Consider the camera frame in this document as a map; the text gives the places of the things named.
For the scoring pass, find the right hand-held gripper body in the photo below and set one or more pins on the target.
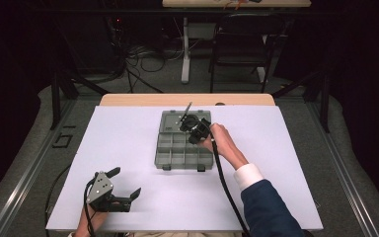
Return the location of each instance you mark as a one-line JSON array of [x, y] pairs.
[[195, 128]]

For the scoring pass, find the grey plastic compartment box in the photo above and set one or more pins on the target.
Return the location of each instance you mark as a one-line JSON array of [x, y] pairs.
[[174, 151]]

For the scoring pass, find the white board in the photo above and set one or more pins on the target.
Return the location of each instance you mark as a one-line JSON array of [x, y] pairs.
[[128, 138]]

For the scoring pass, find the black folding chair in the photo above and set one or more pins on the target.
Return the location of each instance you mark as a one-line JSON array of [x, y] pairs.
[[243, 49]]

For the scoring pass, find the aluminium rail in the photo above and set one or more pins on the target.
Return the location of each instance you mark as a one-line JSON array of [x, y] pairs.
[[345, 177], [26, 177]]

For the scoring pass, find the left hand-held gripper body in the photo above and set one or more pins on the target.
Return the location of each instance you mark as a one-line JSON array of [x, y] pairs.
[[100, 194]]

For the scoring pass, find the person's right hand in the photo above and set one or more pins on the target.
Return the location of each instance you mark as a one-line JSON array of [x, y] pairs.
[[223, 144]]

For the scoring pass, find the black metal stand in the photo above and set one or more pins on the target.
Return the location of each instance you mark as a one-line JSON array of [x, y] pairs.
[[56, 98], [324, 102]]

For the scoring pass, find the person's left hand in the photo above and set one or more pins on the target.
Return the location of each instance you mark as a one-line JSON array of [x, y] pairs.
[[93, 222]]

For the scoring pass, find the white desk leg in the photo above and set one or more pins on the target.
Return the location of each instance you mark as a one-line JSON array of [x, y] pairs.
[[185, 59]]

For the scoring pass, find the wooden table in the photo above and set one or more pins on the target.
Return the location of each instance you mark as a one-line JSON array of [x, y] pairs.
[[164, 99]]

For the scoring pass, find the grey box under desk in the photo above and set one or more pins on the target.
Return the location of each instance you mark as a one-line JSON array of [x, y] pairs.
[[201, 31]]

